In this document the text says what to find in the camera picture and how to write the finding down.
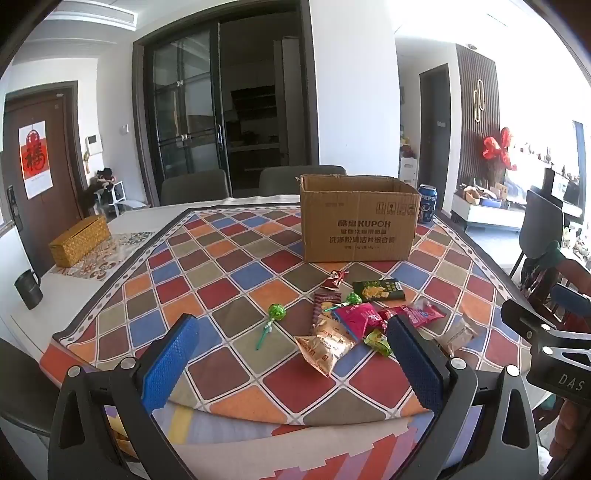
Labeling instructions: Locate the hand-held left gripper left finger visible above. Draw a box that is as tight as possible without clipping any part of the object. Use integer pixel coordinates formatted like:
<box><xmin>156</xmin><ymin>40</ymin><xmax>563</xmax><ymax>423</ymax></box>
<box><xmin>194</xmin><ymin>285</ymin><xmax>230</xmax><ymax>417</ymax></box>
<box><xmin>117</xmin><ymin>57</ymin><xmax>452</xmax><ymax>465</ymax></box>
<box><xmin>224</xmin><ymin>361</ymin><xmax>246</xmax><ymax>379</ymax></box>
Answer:
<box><xmin>46</xmin><ymin>314</ymin><xmax>201</xmax><ymax>480</ymax></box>

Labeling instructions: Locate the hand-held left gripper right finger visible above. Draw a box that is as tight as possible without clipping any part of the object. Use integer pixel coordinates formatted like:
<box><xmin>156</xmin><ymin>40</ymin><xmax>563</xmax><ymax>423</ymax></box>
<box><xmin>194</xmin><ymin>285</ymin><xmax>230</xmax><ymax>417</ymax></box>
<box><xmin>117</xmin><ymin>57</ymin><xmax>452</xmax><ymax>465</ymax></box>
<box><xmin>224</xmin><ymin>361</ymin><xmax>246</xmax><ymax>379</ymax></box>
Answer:
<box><xmin>386</xmin><ymin>315</ymin><xmax>544</xmax><ymax>480</ymax></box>

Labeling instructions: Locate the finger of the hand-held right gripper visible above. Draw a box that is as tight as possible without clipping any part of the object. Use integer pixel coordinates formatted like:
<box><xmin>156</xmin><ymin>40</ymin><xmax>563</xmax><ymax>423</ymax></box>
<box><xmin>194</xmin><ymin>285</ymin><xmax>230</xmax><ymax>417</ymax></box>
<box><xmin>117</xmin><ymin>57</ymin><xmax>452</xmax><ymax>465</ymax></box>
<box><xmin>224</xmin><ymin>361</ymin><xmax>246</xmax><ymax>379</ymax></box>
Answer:
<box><xmin>501</xmin><ymin>299</ymin><xmax>591</xmax><ymax>345</ymax></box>
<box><xmin>553</xmin><ymin>283</ymin><xmax>591</xmax><ymax>320</ymax></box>

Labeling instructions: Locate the pink snack packet blue edge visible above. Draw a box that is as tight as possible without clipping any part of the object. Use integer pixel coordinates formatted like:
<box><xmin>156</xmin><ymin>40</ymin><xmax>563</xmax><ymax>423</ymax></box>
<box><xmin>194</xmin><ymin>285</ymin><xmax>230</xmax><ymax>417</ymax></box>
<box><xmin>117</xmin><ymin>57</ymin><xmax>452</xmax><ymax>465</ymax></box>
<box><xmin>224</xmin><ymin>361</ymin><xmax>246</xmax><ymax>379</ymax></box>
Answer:
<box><xmin>331</xmin><ymin>305</ymin><xmax>387</xmax><ymax>340</ymax></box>

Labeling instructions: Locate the tan snack packet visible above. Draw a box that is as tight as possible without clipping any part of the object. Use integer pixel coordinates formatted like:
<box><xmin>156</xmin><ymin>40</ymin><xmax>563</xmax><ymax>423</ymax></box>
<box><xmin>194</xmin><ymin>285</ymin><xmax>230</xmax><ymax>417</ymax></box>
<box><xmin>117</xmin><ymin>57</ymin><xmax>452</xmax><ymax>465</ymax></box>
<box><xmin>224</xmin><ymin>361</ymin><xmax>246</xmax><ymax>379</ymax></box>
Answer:
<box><xmin>294</xmin><ymin>318</ymin><xmax>357</xmax><ymax>378</ymax></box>

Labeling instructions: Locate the brown cardboard box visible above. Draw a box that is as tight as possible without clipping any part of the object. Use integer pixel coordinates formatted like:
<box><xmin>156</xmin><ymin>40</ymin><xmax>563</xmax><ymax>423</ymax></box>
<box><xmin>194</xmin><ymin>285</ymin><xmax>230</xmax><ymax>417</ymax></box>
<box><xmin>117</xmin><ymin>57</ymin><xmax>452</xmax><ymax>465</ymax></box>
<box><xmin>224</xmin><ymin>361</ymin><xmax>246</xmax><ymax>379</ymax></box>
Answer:
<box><xmin>299</xmin><ymin>174</ymin><xmax>422</xmax><ymax>263</ymax></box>

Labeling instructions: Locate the person's right hand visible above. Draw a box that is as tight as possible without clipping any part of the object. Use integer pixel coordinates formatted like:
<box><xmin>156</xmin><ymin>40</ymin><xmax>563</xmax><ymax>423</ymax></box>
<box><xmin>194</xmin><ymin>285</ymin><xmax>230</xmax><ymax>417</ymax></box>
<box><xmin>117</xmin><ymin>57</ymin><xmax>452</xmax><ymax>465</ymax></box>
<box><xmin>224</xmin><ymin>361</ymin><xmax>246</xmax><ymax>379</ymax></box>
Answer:
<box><xmin>556</xmin><ymin>394</ymin><xmax>591</xmax><ymax>467</ymax></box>

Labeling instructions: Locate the small green snack packet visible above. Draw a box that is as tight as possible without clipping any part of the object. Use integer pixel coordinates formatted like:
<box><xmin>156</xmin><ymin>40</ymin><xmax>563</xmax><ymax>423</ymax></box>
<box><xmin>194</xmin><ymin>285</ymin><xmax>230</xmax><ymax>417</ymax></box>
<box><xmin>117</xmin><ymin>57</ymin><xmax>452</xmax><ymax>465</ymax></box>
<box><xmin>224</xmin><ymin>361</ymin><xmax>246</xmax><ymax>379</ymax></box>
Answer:
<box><xmin>364</xmin><ymin>329</ymin><xmax>394</xmax><ymax>357</ymax></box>

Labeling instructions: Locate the beige snack packet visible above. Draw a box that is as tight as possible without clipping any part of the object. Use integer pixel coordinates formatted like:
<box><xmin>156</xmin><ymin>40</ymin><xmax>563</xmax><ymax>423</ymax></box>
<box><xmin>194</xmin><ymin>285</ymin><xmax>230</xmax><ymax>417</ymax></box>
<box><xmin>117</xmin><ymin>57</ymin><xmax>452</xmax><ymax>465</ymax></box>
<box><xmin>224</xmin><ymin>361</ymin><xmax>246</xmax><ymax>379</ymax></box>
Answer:
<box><xmin>433</xmin><ymin>314</ymin><xmax>483</xmax><ymax>357</ymax></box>

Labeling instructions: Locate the dark pink snack packet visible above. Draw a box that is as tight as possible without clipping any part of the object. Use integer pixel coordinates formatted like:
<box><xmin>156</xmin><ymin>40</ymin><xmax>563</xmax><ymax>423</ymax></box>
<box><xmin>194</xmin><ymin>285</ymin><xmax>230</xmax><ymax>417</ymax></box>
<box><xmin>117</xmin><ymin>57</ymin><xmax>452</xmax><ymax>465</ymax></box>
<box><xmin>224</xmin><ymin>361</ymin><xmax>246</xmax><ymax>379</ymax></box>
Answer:
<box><xmin>379</xmin><ymin>299</ymin><xmax>448</xmax><ymax>328</ymax></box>

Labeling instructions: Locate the dark armchair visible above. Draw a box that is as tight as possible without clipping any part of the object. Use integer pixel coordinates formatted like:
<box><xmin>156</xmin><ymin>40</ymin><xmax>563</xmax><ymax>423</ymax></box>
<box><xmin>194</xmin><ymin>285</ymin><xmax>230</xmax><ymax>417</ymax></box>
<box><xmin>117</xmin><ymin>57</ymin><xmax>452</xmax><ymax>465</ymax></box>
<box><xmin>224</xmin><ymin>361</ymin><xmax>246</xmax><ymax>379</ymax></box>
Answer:
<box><xmin>510</xmin><ymin>189</ymin><xmax>583</xmax><ymax>278</ymax></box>

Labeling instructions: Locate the green and black snack packet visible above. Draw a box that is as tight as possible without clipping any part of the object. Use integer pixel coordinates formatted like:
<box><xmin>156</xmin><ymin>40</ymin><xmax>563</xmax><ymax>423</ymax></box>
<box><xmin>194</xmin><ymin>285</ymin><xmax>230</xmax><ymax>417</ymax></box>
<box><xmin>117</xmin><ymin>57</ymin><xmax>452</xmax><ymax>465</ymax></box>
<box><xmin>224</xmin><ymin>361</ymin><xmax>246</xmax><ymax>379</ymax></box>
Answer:
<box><xmin>352</xmin><ymin>279</ymin><xmax>406</xmax><ymax>304</ymax></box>

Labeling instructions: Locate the green lollipop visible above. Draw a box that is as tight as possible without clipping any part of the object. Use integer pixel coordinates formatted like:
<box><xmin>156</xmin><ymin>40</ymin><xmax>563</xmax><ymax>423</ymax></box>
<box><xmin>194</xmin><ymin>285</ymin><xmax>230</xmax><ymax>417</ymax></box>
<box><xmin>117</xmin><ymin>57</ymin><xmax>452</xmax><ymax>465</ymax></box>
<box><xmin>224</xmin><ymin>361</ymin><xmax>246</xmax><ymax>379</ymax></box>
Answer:
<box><xmin>323</xmin><ymin>292</ymin><xmax>363</xmax><ymax>313</ymax></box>
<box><xmin>255</xmin><ymin>303</ymin><xmax>288</xmax><ymax>352</ymax></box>

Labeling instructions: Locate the red striped snack packet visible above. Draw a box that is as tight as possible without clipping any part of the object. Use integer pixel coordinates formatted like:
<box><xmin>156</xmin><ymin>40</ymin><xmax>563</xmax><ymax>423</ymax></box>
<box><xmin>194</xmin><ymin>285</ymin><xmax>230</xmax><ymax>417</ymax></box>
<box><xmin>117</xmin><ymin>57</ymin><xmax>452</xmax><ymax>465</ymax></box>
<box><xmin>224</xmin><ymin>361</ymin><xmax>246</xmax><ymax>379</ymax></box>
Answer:
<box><xmin>313</xmin><ymin>292</ymin><xmax>343</xmax><ymax>330</ymax></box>

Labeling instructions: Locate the white low cabinet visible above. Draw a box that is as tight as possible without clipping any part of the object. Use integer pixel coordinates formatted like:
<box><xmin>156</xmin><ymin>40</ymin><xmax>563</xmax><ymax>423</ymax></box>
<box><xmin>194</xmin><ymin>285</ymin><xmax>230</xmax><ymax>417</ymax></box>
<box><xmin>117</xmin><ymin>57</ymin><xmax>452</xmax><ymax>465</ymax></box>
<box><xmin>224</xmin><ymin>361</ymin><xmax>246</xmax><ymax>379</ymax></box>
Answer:
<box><xmin>451</xmin><ymin>191</ymin><xmax>527</xmax><ymax>232</ymax></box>

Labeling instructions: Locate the patterned placemat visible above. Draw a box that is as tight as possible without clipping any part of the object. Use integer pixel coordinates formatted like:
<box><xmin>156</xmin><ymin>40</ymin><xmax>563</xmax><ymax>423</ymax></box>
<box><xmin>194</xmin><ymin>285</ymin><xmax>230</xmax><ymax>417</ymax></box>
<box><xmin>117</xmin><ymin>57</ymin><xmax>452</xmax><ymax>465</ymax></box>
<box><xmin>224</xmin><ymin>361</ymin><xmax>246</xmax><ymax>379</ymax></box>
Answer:
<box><xmin>51</xmin><ymin>231</ymin><xmax>158</xmax><ymax>280</ymax></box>

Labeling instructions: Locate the pastel patterned cloth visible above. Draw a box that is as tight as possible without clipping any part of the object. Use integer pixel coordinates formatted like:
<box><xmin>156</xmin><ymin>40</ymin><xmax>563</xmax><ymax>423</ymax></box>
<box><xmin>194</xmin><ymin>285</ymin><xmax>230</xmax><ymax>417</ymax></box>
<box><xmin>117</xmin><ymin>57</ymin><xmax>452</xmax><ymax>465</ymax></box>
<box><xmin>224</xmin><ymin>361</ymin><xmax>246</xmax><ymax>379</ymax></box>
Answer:
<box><xmin>102</xmin><ymin>401</ymin><xmax>467</xmax><ymax>480</ymax></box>

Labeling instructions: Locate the blue soda can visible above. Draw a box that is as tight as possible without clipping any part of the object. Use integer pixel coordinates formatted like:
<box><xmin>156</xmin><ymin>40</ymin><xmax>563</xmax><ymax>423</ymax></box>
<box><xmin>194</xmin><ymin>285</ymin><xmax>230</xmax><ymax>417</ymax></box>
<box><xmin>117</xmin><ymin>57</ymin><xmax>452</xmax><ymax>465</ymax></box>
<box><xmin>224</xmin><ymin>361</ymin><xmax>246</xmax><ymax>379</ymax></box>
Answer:
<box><xmin>417</xmin><ymin>184</ymin><xmax>438</xmax><ymax>224</ymax></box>

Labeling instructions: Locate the yellow woven tissue box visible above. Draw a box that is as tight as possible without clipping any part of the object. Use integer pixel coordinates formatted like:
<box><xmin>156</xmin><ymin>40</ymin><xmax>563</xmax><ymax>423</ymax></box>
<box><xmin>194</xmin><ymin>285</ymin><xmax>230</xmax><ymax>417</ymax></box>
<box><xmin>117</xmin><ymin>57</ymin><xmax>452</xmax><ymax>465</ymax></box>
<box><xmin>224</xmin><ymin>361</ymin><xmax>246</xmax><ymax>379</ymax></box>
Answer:
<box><xmin>48</xmin><ymin>215</ymin><xmax>112</xmax><ymax>268</ymax></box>

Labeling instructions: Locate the dark grey chair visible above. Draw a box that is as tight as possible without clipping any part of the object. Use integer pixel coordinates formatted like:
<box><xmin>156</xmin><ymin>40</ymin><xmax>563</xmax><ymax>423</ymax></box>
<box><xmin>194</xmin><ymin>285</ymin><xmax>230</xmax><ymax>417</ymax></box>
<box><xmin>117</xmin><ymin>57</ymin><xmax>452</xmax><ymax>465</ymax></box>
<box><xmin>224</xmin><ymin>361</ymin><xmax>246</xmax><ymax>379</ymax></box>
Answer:
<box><xmin>0</xmin><ymin>337</ymin><xmax>62</xmax><ymax>437</ymax></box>

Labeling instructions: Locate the black mug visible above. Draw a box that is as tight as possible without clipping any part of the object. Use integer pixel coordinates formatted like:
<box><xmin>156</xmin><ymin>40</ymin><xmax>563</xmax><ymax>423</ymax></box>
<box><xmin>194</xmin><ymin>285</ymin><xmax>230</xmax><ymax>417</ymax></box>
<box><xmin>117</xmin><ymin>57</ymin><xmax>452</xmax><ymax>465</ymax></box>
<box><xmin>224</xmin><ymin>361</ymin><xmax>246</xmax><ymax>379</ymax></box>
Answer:
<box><xmin>14</xmin><ymin>270</ymin><xmax>43</xmax><ymax>310</ymax></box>

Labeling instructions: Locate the red flower decoration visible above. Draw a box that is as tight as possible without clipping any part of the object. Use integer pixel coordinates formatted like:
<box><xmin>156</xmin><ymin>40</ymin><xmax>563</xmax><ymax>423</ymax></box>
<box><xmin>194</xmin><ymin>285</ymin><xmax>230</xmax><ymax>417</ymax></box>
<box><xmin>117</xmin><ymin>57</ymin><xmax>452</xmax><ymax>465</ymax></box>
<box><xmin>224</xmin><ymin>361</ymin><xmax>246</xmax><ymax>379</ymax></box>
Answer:
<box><xmin>482</xmin><ymin>127</ymin><xmax>519</xmax><ymax>172</ymax></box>

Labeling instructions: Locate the grey dining chair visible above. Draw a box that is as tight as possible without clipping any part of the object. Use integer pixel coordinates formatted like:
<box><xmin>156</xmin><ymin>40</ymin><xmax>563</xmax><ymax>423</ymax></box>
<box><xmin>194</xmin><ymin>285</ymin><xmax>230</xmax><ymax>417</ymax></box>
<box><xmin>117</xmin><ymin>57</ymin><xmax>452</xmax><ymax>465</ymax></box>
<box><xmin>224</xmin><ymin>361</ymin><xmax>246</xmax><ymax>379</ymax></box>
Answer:
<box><xmin>160</xmin><ymin>169</ymin><xmax>230</xmax><ymax>207</ymax></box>
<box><xmin>259</xmin><ymin>165</ymin><xmax>347</xmax><ymax>197</ymax></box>

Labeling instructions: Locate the black plush toy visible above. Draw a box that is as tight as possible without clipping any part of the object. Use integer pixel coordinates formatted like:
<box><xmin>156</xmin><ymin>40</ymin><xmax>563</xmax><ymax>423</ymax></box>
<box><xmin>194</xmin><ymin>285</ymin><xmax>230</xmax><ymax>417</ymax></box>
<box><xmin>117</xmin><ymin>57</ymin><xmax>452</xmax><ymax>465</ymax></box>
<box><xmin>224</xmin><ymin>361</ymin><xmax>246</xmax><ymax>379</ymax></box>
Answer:
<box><xmin>78</xmin><ymin>167</ymin><xmax>116</xmax><ymax>208</ymax></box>

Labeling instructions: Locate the dark interior door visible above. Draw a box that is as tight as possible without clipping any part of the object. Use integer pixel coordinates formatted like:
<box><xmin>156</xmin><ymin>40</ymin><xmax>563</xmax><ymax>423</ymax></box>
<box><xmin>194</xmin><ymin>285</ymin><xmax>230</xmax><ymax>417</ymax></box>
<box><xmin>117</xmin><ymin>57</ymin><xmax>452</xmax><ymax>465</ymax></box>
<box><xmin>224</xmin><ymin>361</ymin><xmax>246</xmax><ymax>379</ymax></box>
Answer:
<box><xmin>419</xmin><ymin>65</ymin><xmax>451</xmax><ymax>186</ymax></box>

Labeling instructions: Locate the brown entrance door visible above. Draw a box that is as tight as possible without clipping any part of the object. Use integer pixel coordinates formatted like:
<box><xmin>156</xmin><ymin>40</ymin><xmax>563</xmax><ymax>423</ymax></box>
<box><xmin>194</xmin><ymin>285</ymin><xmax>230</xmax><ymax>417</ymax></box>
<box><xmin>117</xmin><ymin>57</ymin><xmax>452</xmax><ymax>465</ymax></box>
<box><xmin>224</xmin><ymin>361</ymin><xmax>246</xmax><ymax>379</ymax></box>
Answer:
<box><xmin>0</xmin><ymin>87</ymin><xmax>85</xmax><ymax>278</ymax></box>

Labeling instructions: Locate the red and white door poster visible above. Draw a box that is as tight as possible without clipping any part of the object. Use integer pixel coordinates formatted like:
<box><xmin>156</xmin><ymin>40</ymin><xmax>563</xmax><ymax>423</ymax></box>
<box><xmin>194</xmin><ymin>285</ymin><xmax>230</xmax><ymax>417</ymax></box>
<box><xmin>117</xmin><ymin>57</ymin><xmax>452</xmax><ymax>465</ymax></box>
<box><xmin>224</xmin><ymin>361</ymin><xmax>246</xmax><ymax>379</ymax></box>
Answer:
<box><xmin>18</xmin><ymin>121</ymin><xmax>51</xmax><ymax>200</ymax></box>

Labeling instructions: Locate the black sliding glass door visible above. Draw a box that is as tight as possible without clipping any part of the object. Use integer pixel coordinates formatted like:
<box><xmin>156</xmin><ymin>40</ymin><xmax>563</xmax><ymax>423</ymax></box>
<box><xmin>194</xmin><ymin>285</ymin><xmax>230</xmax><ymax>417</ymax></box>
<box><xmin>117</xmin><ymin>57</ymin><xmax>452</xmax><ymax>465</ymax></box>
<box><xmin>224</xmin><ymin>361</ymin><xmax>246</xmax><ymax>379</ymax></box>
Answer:
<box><xmin>133</xmin><ymin>21</ymin><xmax>320</xmax><ymax>200</ymax></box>

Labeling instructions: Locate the white wire stool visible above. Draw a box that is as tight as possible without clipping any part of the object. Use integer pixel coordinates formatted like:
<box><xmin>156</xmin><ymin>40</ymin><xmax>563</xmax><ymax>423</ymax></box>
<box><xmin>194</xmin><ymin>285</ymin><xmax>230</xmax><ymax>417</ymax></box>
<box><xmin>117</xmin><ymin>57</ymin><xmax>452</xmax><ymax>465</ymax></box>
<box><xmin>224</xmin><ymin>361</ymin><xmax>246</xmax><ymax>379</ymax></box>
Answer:
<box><xmin>95</xmin><ymin>181</ymin><xmax>128</xmax><ymax>216</ymax></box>

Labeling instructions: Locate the door lock handle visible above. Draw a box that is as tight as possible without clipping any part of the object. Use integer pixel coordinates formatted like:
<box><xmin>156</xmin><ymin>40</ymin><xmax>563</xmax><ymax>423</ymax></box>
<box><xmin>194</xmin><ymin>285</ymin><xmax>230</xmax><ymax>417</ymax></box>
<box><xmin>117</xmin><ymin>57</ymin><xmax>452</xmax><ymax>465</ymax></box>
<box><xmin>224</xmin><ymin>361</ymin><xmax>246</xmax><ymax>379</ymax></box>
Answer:
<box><xmin>7</xmin><ymin>187</ymin><xmax>24</xmax><ymax>232</ymax></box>

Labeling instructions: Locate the dark slatted wall panel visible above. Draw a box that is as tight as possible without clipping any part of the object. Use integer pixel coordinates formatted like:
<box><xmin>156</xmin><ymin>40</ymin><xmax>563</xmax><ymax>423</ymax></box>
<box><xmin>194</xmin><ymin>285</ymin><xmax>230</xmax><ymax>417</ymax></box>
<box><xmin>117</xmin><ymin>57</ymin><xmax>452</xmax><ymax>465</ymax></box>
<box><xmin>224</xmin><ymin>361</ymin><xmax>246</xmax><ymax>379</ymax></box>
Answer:
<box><xmin>456</xmin><ymin>44</ymin><xmax>502</xmax><ymax>185</ymax></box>

